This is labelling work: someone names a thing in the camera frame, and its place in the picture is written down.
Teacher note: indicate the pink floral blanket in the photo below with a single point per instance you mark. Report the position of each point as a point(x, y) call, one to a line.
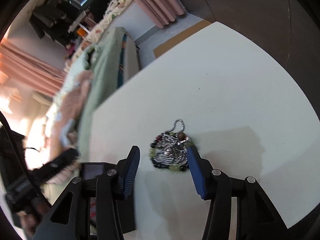
point(64, 135)

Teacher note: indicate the person's left hand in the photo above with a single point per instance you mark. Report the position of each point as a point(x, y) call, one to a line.
point(29, 221)

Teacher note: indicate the pink curtain by window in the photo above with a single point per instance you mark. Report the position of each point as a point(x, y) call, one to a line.
point(29, 70)

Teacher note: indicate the white table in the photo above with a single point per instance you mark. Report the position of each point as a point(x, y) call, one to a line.
point(244, 113)

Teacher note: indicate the dark hanging clothes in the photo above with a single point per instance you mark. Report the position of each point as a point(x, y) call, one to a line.
point(53, 20)

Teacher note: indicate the patterned cream bench cushion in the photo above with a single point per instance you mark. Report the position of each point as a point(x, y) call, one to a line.
point(114, 9)

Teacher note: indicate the black jewelry box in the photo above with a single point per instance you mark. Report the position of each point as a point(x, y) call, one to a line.
point(90, 172)

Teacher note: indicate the bed with green sheet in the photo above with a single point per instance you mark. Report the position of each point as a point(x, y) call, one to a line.
point(107, 62)

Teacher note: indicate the dark wooden wardrobe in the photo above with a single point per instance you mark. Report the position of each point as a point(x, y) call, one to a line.
point(282, 28)

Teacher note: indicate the light green pillow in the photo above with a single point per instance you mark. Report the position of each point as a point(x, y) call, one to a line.
point(78, 66)

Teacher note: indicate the brown cardboard floor sheet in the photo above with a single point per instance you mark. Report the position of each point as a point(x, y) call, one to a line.
point(169, 44)

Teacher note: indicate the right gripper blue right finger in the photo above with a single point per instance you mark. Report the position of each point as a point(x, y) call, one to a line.
point(256, 218)

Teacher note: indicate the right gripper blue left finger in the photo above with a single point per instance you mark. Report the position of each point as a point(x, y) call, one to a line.
point(115, 210)

